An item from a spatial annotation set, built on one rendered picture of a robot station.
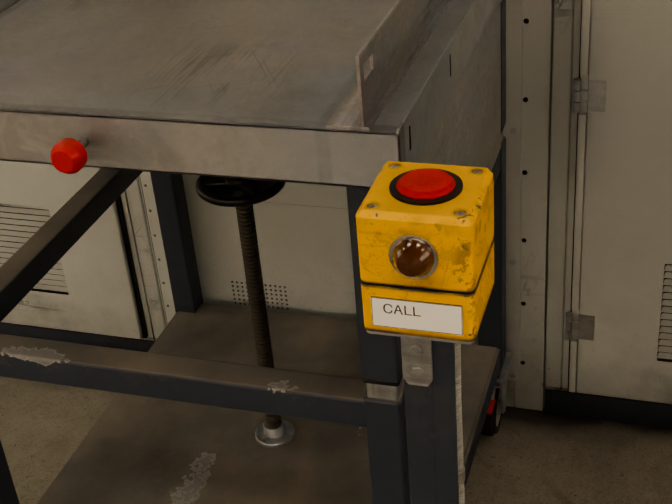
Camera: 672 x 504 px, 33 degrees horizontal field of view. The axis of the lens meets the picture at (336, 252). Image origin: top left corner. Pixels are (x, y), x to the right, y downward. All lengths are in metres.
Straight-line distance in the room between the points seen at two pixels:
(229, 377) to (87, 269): 0.91
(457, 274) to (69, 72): 0.57
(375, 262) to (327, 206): 1.09
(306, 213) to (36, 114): 0.83
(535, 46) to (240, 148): 0.72
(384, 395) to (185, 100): 0.36
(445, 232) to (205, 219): 1.24
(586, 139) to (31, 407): 1.11
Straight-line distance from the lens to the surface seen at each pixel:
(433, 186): 0.76
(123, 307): 2.11
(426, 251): 0.74
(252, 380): 1.22
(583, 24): 1.61
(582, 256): 1.78
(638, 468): 1.90
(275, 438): 1.68
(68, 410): 2.12
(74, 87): 1.15
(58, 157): 1.07
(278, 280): 1.96
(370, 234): 0.75
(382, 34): 1.02
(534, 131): 1.71
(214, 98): 1.08
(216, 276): 2.01
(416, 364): 0.83
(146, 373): 1.26
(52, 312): 2.21
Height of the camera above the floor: 1.26
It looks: 31 degrees down
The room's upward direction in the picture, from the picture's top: 5 degrees counter-clockwise
